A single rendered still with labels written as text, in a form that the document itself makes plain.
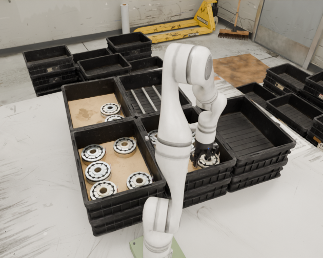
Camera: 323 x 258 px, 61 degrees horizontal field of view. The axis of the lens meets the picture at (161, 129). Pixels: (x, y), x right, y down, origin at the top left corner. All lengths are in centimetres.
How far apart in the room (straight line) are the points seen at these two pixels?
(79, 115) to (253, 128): 90
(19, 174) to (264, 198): 114
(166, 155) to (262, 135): 83
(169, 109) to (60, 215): 76
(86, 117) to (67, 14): 300
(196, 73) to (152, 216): 39
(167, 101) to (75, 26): 382
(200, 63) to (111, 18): 396
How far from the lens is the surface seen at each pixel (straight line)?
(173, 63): 63
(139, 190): 99
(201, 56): 62
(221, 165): 109
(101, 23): 451
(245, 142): 137
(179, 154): 68
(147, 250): 93
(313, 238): 131
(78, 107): 156
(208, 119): 97
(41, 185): 138
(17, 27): 431
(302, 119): 247
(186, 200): 117
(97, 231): 114
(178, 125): 66
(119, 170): 118
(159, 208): 77
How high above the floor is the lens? 172
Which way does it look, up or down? 41 degrees down
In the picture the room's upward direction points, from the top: 2 degrees clockwise
